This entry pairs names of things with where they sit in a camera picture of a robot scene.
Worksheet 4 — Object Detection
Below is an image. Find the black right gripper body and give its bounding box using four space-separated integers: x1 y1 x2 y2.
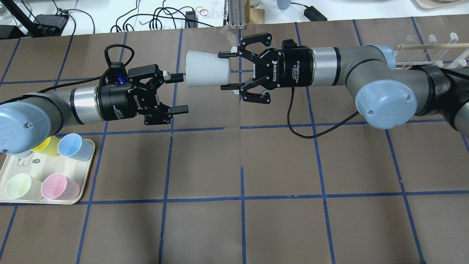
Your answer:
238 32 314 104

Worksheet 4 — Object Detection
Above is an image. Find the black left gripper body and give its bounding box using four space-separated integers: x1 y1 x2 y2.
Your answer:
98 65 173 125

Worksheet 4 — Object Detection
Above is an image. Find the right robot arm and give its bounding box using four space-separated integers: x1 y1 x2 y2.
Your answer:
218 32 469 136

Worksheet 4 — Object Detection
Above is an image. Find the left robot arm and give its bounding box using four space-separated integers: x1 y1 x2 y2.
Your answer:
0 62 189 154

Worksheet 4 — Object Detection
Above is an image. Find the blue cup on side table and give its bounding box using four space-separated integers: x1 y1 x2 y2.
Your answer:
277 0 291 10

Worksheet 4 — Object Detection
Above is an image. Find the light blue plastic cup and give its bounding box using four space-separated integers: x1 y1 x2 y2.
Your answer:
58 133 93 162

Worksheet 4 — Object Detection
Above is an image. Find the yellow plastic cup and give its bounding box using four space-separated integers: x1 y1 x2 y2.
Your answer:
31 136 60 157

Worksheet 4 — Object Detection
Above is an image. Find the pink plastic cup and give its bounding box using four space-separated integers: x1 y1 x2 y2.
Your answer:
41 173 81 201

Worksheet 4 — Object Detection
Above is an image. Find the pale green plastic cup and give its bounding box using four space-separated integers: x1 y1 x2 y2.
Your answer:
5 173 43 201

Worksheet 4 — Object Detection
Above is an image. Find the wooden mug tree stand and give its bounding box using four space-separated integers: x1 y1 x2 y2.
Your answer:
243 0 265 25

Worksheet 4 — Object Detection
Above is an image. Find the black power adapter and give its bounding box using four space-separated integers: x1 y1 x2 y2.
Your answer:
303 5 328 22

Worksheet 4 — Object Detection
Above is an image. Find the cream plastic tray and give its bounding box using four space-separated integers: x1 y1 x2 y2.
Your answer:
0 152 94 205

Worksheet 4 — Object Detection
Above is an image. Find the beige tray with bowl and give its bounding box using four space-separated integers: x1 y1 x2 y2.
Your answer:
413 0 468 11

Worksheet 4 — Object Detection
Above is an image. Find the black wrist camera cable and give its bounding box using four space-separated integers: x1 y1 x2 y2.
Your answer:
0 45 135 103

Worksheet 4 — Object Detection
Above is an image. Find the white wire cup rack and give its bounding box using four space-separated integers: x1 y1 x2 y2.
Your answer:
394 32 469 70

